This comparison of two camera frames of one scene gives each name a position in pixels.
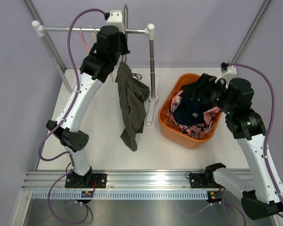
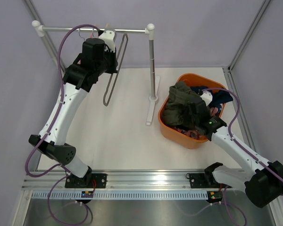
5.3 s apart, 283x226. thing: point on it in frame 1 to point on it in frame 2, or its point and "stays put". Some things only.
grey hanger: x=127 y=19 to x=110 y=81
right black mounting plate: x=203 y=181 stays put
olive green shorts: x=133 y=92 to x=184 y=108
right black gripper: x=204 y=85 to x=187 y=118
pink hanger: x=85 y=43 to x=91 y=36
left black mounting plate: x=74 y=180 stays put
